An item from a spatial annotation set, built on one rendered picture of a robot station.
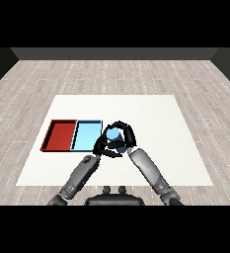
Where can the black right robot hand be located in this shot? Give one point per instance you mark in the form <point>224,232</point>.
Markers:
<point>129,135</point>

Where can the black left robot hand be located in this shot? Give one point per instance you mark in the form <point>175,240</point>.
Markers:
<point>101,147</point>

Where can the small blue can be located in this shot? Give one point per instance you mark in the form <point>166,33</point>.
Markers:
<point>113,133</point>

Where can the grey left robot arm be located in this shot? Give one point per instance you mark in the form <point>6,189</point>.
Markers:
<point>79,178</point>

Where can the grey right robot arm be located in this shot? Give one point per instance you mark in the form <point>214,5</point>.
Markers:
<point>152,174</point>

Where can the light blue shallow open box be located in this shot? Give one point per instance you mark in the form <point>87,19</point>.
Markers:
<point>86,135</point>

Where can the red shallow open box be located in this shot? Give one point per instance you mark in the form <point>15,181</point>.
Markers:
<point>61,135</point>

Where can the dark grey robot body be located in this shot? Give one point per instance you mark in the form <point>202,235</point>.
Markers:
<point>114,198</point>

